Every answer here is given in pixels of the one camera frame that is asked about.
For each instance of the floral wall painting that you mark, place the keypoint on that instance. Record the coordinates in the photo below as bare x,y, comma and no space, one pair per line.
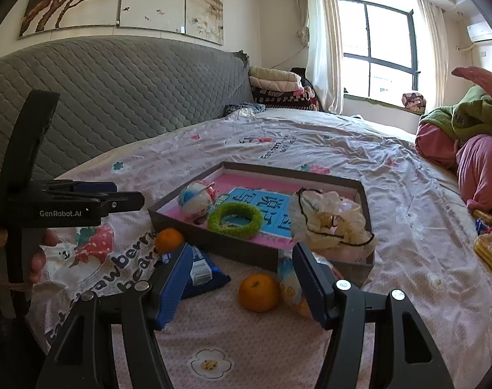
202,19

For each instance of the grey quilted headboard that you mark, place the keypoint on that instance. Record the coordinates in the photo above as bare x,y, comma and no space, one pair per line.
115,90

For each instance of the blue snack packet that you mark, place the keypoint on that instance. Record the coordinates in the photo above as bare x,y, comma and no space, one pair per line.
205,276

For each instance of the pink strawberry bedsheet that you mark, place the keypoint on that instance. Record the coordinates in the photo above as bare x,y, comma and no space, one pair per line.
417,230

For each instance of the yellow snack packets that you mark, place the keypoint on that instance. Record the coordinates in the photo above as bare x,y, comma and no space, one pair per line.
483,242

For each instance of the pink pillow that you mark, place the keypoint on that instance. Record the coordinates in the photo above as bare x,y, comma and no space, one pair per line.
479,76

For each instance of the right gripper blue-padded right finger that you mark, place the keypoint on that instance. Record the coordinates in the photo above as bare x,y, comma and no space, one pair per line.
317,284

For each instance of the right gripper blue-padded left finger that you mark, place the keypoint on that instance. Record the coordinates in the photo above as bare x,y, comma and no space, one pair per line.
168,282

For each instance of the patterned bag on sill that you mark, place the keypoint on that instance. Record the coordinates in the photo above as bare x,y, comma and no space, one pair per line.
414,102

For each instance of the white curtain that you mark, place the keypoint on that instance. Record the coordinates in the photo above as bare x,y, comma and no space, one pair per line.
320,32
435,55

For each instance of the orange mandarin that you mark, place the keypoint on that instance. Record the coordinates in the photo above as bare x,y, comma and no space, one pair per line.
168,240
259,293

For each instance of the dark cloth by headboard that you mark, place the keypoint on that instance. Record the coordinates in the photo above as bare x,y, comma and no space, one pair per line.
245,107

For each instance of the right white curtain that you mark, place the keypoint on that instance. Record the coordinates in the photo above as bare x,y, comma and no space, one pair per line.
435,55

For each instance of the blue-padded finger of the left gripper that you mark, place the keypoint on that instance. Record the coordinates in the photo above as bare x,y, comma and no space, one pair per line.
108,203
84,187

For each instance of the window with dark frame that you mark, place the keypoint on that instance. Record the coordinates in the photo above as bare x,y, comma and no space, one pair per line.
380,50

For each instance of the left white curtain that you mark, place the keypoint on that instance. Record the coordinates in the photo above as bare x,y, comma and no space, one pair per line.
320,32

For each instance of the green blanket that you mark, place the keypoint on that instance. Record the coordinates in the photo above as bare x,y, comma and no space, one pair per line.
472,116

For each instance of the red blue toy egg packet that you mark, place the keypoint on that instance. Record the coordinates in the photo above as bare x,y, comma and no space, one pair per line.
290,289

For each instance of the person's left hand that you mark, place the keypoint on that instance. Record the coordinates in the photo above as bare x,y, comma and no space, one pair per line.
38,262

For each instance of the stack of folded blankets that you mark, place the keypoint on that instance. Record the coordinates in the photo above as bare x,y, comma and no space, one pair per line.
283,89

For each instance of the pink duvet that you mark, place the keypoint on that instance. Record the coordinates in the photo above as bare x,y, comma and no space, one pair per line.
471,161

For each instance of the red white toy egg packet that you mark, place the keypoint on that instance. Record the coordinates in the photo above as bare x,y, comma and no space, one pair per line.
196,199

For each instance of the air conditioner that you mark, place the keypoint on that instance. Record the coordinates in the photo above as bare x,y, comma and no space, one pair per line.
479,32

